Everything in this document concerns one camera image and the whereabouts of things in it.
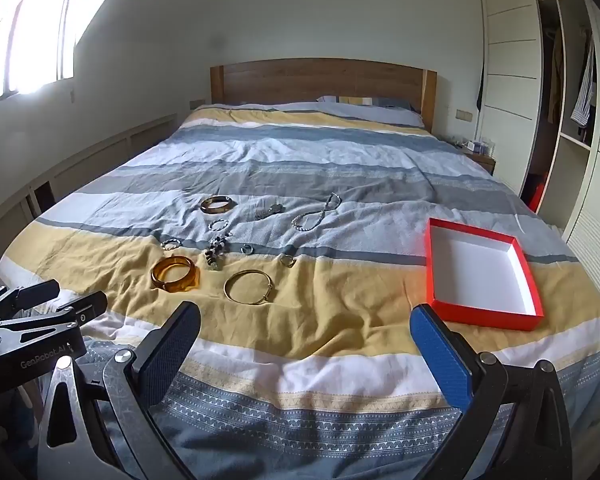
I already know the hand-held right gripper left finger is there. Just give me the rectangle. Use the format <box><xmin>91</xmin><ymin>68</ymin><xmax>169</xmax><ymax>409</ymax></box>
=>
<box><xmin>37</xmin><ymin>301</ymin><xmax>203</xmax><ymax>480</ymax></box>

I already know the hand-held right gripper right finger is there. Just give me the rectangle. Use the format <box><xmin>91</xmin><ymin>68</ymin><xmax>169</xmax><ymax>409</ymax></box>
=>
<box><xmin>410</xmin><ymin>302</ymin><xmax>573</xmax><ymax>480</ymax></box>

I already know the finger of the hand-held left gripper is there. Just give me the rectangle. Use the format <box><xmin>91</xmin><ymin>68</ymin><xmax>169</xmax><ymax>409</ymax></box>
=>
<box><xmin>54</xmin><ymin>290</ymin><xmax>109</xmax><ymax>327</ymax></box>
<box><xmin>0</xmin><ymin>279</ymin><xmax>62</xmax><ymax>314</ymax></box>

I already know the amber resin bangle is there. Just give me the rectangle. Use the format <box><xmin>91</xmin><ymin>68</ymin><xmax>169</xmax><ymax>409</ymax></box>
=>
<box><xmin>151</xmin><ymin>255</ymin><xmax>201</xmax><ymax>292</ymax></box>

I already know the thin gold bangle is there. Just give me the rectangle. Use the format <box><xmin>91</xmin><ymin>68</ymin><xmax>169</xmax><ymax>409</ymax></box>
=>
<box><xmin>223</xmin><ymin>270</ymin><xmax>275</xmax><ymax>304</ymax></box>

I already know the red cardboard box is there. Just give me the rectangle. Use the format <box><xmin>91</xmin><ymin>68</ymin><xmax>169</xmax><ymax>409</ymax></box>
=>
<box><xmin>426</xmin><ymin>217</ymin><xmax>545</xmax><ymax>332</ymax></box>

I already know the dark beaded charm bracelet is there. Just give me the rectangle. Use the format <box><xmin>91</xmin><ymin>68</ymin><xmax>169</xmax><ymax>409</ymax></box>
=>
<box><xmin>203</xmin><ymin>232</ymin><xmax>235</xmax><ymax>272</ymax></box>

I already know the brown glossy bangle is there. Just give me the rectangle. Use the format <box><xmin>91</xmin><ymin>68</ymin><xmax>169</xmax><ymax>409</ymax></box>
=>
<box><xmin>200</xmin><ymin>196</ymin><xmax>237</xmax><ymax>214</ymax></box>

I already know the metal wristwatch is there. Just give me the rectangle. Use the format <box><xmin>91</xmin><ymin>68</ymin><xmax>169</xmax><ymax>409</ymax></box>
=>
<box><xmin>254</xmin><ymin>201</ymin><xmax>286</xmax><ymax>221</ymax></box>

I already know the red object in wardrobe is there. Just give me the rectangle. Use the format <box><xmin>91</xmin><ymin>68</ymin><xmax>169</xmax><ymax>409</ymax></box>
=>
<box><xmin>530</xmin><ymin>175</ymin><xmax>548</xmax><ymax>211</ymax></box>

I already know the wooden nightstand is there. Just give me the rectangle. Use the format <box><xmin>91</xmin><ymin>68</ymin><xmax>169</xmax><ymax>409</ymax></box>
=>
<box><xmin>450</xmin><ymin>137</ymin><xmax>497</xmax><ymax>176</ymax></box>

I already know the striped duvet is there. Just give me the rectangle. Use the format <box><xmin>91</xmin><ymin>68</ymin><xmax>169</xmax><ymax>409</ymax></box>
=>
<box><xmin>0</xmin><ymin>102</ymin><xmax>600</xmax><ymax>480</ymax></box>

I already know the grey striped pillow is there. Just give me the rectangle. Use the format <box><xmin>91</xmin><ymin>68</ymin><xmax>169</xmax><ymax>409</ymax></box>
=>
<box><xmin>316</xmin><ymin>95</ymin><xmax>426</xmax><ymax>128</ymax></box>

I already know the window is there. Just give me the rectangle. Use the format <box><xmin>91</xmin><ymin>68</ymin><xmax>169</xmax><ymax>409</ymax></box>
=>
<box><xmin>0</xmin><ymin>0</ymin><xmax>88</xmax><ymax>108</ymax></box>

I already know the wooden headboard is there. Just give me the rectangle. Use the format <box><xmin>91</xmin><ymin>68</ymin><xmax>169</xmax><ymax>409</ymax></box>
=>
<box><xmin>210</xmin><ymin>58</ymin><xmax>438</xmax><ymax>133</ymax></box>

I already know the striped hanging shirt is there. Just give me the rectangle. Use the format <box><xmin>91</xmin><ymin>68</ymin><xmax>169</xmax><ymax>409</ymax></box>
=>
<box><xmin>570</xmin><ymin>30</ymin><xmax>596</xmax><ymax>126</ymax></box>

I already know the brown hanging garment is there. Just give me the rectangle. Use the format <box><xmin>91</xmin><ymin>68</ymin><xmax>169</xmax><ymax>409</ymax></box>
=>
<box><xmin>547</xmin><ymin>25</ymin><xmax>566</xmax><ymax>123</ymax></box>

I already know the white wardrobe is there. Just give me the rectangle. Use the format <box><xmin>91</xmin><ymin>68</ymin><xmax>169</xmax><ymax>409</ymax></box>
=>
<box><xmin>475</xmin><ymin>0</ymin><xmax>600</xmax><ymax>261</ymax></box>

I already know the pearl bead necklace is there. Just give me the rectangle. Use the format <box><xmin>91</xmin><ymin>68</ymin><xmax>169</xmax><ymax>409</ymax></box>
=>
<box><xmin>291</xmin><ymin>192</ymin><xmax>342</xmax><ymax>233</ymax></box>

